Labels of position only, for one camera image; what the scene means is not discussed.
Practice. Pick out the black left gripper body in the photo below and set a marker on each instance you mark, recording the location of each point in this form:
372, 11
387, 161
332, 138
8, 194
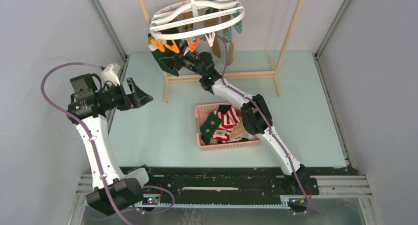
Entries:
115, 97

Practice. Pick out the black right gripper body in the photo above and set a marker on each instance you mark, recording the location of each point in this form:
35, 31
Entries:
186, 61

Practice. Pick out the black blue white sock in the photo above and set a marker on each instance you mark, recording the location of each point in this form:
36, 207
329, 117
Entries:
224, 108

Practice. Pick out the red white striped sock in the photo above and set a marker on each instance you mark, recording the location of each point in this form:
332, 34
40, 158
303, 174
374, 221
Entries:
222, 132
229, 119

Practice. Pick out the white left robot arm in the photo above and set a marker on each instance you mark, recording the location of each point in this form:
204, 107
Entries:
111, 187

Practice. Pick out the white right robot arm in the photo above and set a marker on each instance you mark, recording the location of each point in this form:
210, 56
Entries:
256, 116

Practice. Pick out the white oval clip hanger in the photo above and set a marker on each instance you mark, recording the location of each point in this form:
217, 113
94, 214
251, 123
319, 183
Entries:
190, 12

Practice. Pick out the pink plastic basket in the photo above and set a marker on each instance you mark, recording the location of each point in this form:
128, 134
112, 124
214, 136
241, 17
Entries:
202, 112

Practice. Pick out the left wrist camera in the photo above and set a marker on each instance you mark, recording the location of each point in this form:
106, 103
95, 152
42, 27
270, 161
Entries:
111, 73

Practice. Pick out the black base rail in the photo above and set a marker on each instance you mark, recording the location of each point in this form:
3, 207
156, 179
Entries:
224, 186

